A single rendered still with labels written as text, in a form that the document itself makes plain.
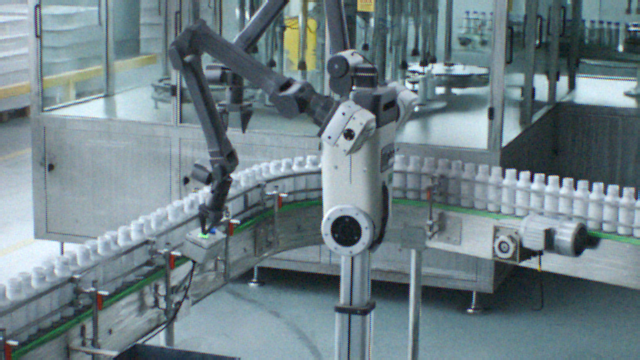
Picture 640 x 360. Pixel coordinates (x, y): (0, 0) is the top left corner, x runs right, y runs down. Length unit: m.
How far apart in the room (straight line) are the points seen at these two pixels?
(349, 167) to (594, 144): 4.95
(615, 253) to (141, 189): 3.52
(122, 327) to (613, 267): 1.82
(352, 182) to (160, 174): 3.73
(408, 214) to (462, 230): 0.24
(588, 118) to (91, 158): 3.22
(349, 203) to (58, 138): 4.10
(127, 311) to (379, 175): 0.85
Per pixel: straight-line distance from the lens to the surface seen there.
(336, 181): 3.75
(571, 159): 8.60
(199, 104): 3.82
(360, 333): 3.91
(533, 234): 4.64
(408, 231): 5.08
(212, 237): 4.03
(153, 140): 7.37
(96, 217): 7.65
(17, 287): 3.38
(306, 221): 5.00
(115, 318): 3.80
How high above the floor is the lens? 2.11
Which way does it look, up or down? 12 degrees down
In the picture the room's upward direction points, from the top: 1 degrees clockwise
